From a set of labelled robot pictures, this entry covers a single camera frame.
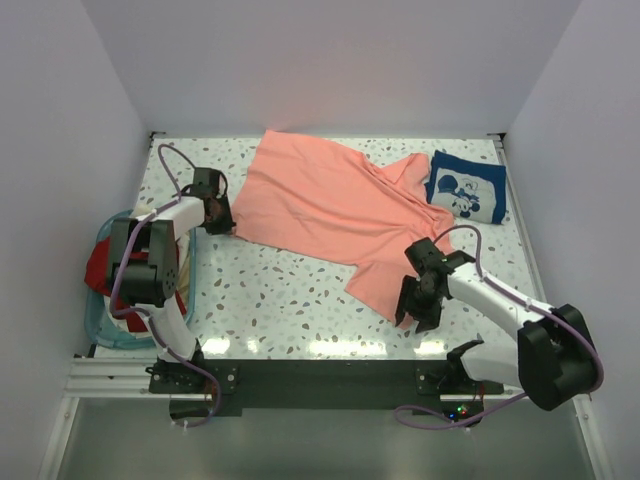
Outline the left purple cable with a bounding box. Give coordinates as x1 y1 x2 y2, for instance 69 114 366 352
107 143 224 429

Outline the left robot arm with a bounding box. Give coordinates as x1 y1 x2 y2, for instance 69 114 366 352
106 167 235 392

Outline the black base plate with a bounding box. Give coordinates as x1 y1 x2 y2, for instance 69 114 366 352
146 355 504 420

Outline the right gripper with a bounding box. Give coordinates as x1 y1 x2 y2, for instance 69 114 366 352
395 275 444 334

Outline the salmon pink t-shirt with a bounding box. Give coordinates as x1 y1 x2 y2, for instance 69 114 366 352
232 130 454 321

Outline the aluminium frame rail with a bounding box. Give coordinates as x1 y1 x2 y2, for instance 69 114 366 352
65 357 597 409

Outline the clear teal plastic bin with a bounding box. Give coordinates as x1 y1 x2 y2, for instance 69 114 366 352
84 210 196 350

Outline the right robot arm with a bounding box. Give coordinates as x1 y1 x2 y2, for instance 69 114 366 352
395 238 603 411

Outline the folded blue printed t-shirt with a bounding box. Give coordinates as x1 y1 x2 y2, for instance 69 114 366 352
425 151 507 225

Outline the red t-shirt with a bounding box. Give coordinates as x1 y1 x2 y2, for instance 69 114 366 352
83 237 156 332

